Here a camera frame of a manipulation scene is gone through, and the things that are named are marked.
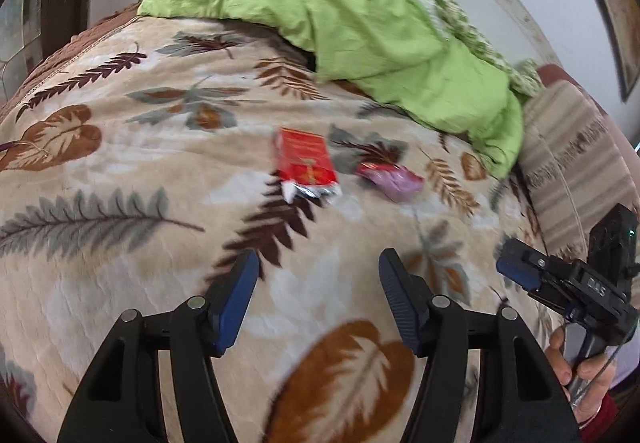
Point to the pink snack packet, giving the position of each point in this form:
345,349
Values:
395,183

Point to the green floral quilt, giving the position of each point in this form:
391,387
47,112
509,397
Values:
465,33

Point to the leaf printed blanket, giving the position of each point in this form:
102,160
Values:
125,223

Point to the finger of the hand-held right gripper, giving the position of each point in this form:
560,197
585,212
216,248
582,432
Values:
520,270

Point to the leaded glass window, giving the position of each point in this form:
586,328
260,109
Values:
20,23

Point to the striped floral cushion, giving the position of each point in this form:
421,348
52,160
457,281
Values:
565,148

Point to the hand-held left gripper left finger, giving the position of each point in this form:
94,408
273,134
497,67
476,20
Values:
235,308

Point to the person's right forearm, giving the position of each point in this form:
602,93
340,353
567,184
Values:
600,418

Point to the red cigarette pack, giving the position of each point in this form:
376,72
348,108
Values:
305,158

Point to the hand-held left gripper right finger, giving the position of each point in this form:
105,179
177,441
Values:
400,308

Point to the person's right hand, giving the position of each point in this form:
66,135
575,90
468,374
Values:
590,388

